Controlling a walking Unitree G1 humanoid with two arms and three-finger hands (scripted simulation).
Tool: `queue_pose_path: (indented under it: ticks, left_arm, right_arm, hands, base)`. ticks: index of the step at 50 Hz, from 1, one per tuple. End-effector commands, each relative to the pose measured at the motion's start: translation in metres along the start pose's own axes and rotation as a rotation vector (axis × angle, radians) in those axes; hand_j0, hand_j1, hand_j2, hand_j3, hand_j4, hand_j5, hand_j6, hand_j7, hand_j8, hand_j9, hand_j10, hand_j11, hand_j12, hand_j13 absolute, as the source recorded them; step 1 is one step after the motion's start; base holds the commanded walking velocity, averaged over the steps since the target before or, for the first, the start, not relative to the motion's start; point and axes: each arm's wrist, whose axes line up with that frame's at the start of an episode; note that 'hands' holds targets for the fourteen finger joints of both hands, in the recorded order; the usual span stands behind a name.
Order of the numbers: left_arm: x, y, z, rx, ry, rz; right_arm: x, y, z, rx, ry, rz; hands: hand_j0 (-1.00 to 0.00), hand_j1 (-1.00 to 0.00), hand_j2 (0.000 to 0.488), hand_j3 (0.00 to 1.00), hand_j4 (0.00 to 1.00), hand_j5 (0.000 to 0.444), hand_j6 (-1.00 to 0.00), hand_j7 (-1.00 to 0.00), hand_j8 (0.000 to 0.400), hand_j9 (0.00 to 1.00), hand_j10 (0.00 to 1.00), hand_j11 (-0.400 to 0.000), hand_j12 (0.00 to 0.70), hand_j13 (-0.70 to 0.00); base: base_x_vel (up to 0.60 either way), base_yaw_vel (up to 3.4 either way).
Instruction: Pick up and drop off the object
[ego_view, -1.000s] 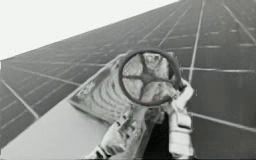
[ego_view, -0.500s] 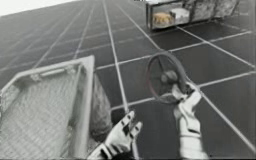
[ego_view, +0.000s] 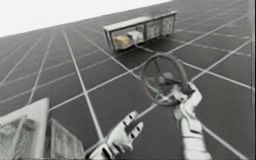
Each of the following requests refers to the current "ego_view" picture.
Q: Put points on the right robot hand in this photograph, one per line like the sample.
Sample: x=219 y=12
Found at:
x=187 y=103

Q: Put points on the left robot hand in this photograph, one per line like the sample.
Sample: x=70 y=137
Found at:
x=122 y=136

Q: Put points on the dark steering wheel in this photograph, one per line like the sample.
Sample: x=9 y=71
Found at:
x=165 y=79

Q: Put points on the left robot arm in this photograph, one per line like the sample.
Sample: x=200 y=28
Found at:
x=96 y=152

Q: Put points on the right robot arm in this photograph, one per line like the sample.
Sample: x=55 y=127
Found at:
x=195 y=143

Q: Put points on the grey mesh tray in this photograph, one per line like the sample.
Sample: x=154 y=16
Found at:
x=63 y=141

